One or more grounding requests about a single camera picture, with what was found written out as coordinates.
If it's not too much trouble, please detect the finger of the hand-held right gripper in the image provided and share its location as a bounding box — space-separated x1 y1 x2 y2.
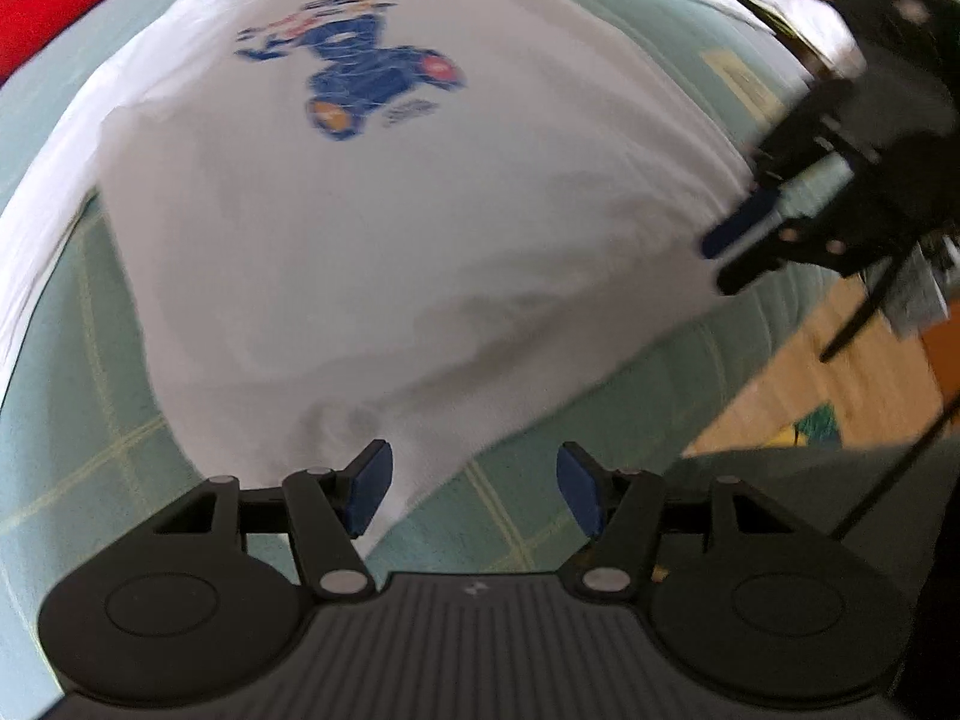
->
716 223 912 297
700 79 875 260

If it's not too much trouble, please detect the person's dark green clothing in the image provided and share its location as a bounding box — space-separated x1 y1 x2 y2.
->
660 441 960 720

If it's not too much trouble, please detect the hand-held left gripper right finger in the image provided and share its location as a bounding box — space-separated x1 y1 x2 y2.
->
556 442 815 601

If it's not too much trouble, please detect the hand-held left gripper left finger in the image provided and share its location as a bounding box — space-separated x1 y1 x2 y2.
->
154 439 395 601

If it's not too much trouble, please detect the white printed long-sleeve shirt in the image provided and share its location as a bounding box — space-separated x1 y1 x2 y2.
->
0 0 766 541

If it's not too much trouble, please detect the red quilt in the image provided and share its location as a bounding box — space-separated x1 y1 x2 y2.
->
0 0 170 83

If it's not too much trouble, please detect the green patterned chair cushion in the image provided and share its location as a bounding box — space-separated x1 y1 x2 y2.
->
716 0 811 76

